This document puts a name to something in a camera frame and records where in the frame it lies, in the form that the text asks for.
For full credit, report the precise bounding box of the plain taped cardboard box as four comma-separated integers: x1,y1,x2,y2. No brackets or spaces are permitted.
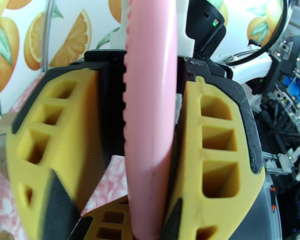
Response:
0,112,13,175

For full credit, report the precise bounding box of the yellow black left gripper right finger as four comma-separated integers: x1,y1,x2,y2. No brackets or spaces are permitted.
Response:
164,197,225,240

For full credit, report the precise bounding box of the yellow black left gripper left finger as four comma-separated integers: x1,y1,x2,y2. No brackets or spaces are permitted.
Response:
73,199,133,240

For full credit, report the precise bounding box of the pink utility knife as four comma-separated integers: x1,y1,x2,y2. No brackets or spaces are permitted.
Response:
123,0,177,240

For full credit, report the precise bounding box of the aluminium corner post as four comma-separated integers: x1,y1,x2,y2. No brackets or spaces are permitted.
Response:
41,0,55,73

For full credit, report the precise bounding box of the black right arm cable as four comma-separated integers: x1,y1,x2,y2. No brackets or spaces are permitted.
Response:
225,0,293,66

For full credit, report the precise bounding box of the background metal equipment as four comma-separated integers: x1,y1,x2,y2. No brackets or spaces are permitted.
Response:
255,30,300,182

